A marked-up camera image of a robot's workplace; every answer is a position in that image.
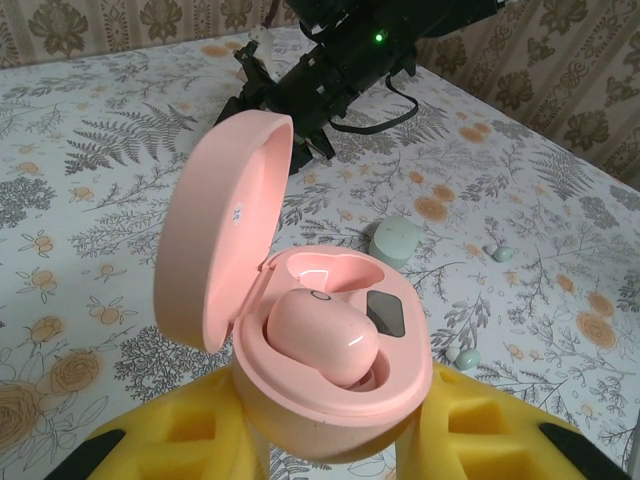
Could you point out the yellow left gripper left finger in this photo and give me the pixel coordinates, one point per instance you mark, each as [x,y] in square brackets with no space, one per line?
[140,450]

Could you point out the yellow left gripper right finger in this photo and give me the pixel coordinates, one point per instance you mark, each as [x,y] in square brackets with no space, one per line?
[500,460]

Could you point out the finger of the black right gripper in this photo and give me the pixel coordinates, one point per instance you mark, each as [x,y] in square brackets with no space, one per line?
[310,145]
[252,85]

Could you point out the pink earbud charging case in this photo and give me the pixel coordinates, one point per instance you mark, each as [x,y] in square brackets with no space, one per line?
[215,225]

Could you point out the mint green earbud charging case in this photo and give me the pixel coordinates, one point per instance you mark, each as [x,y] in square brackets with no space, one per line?
[397,240]

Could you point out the floral print tablecloth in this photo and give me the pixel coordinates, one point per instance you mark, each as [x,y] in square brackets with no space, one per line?
[100,250]

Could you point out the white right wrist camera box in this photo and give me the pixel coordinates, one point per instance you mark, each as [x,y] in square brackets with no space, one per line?
[262,39]

